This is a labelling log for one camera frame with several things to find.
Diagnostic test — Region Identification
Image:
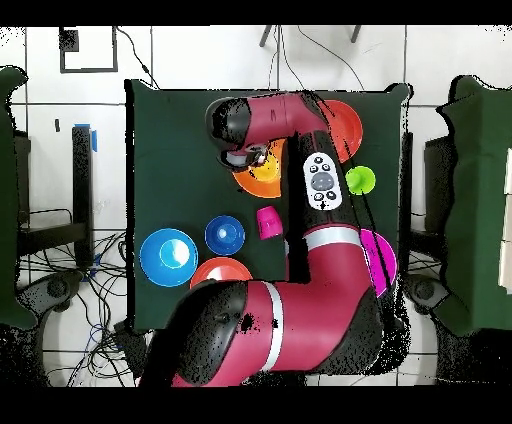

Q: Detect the large orange bowl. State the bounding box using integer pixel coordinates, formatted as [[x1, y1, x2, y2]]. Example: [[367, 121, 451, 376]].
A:
[[231, 137, 288, 200]]

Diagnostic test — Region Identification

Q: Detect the black power brick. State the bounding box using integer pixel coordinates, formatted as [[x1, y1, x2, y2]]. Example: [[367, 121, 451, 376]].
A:
[[113, 319, 150, 375]]

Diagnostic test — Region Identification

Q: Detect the raspberry red cup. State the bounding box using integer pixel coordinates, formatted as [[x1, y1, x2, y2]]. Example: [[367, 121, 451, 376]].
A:
[[255, 205, 284, 241]]

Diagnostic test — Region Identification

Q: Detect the green clothed side table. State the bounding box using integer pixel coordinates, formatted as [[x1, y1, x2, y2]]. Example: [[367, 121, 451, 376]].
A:
[[0, 65, 39, 330], [435, 74, 512, 338]]

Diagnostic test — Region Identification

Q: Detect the red-orange bowl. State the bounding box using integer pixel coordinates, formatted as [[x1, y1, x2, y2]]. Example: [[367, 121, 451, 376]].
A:
[[319, 99, 364, 164], [189, 256, 254, 290]]

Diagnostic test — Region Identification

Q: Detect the light blue bowl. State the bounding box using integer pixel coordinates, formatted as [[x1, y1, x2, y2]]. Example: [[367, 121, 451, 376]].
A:
[[138, 227, 200, 288]]

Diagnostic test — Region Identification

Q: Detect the light green cup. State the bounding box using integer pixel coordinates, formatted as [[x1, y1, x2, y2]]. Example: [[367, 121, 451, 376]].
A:
[[344, 165, 377, 196]]

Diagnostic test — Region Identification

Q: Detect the large pink bowl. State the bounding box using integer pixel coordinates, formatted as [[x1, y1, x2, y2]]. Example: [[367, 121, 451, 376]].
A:
[[358, 228, 399, 300]]

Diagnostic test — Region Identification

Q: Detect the black pedestal foot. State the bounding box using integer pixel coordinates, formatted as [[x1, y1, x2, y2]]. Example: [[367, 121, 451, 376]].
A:
[[17, 270, 85, 317], [403, 273, 449, 315]]

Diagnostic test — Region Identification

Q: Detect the blue tape strip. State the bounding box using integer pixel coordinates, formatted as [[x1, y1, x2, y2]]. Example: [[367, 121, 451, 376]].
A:
[[73, 122, 98, 153]]

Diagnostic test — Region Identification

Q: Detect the dark green table cloth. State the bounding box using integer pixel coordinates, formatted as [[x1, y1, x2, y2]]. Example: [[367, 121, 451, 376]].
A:
[[123, 78, 413, 335]]

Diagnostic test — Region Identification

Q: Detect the black floor cable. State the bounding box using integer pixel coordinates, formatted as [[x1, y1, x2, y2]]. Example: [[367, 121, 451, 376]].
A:
[[295, 25, 366, 92], [115, 25, 161, 90]]

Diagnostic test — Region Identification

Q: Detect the black metal stand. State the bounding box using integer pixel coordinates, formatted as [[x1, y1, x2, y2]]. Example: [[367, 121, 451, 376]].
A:
[[15, 125, 95, 268]]

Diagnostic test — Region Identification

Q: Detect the tangle of floor cables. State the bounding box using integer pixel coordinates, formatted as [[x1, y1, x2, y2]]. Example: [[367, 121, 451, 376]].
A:
[[17, 231, 157, 388]]

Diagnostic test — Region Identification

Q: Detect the small dark blue bowl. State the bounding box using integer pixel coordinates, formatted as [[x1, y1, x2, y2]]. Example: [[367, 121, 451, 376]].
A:
[[204, 214, 246, 257]]

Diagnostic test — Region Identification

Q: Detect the white box stack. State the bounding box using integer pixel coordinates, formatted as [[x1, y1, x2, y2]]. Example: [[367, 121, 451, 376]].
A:
[[497, 147, 512, 296]]

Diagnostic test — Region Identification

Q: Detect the black square floor frame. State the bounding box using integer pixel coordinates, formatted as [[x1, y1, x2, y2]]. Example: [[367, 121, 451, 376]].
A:
[[58, 25, 120, 74]]

